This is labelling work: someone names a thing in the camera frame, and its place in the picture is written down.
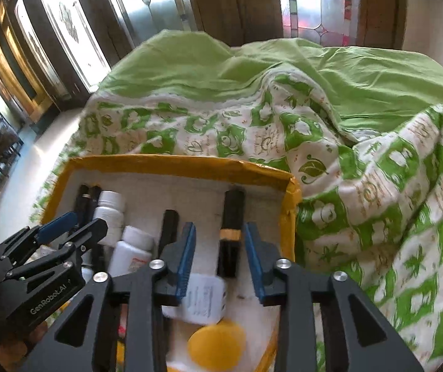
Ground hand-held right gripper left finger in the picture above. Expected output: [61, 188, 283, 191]
[22, 222, 197, 372]

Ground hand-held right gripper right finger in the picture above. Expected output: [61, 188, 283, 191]
[243, 222, 425, 372]

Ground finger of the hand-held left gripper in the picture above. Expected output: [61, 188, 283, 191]
[0, 212, 80, 265]
[0, 218, 109, 292]

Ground white plastic bottle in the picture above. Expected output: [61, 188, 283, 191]
[91, 191, 126, 246]

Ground white charger adapter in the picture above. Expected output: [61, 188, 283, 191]
[173, 273, 228, 325]

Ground labelled white bottle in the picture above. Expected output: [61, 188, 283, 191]
[107, 225, 156, 277]

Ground black tool with yellow band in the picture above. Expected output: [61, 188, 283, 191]
[217, 188, 245, 278]

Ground yellow cylinder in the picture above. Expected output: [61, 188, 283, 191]
[188, 320, 246, 367]

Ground yellow-edged cardboard box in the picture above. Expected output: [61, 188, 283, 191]
[31, 154, 303, 372]

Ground person's left hand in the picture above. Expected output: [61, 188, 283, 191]
[0, 321, 50, 371]

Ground green printed blanket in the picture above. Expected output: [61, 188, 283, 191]
[35, 29, 443, 372]

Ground yellow-framed wooden doors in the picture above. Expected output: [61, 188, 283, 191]
[0, 0, 53, 125]

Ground wooden patterned-glass doors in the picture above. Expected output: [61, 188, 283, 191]
[8, 0, 408, 97]

